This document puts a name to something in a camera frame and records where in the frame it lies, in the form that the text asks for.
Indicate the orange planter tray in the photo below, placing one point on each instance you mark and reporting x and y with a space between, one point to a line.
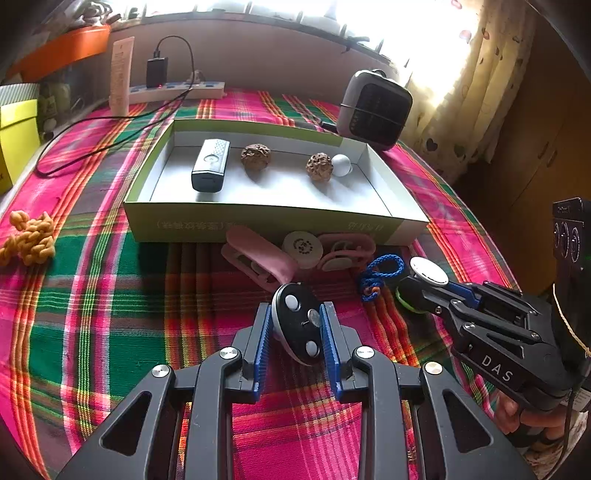
65 50

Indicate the white green suction cup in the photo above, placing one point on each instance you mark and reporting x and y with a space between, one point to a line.
424 274

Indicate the beige cream tube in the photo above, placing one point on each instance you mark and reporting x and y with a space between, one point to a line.
120 72

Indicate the pink clip holder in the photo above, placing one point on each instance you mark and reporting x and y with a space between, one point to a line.
262 261

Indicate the black oval three-button disc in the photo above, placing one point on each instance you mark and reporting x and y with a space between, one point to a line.
295 312

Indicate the right hand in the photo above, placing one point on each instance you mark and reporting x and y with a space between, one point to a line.
509 417

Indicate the blue cord loop keychain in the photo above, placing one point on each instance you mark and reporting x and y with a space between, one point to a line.
374 277

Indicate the brown walnut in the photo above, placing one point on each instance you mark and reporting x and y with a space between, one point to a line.
319 167
255 157

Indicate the white power strip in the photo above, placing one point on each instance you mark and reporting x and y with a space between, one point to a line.
170 90

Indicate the grey black space heater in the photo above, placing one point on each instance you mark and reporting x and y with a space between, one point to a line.
374 110

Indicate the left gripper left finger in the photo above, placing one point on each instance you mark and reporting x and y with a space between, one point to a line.
178 423

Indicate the black rectangular remote device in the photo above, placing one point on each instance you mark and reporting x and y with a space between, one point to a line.
207 174

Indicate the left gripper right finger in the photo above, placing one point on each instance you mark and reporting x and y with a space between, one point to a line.
415 420

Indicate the black charger plug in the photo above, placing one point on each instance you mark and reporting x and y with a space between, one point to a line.
156 72

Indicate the white round perforated disc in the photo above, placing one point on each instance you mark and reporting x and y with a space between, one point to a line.
304 248

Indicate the floral yellow curtain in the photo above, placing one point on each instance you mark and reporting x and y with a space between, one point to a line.
468 67

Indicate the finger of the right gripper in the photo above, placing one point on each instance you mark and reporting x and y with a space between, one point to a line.
435 300
480 292

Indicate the white egg-shaped knob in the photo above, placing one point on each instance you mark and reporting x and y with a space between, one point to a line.
341 165

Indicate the potted succulent plant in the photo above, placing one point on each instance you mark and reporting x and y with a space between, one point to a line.
92 13

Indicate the green white shallow box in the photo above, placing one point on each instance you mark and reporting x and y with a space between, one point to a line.
162 206

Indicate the striped white green box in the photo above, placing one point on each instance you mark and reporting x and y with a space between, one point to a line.
18 92

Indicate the black camera module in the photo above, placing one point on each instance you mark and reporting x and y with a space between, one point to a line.
571 302

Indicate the pink white ear hook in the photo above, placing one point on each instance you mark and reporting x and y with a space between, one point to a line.
344 251

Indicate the orange knotted rope toy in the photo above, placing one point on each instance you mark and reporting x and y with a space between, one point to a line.
34 242

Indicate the yellow cardboard box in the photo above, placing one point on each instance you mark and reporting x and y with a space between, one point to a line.
19 140

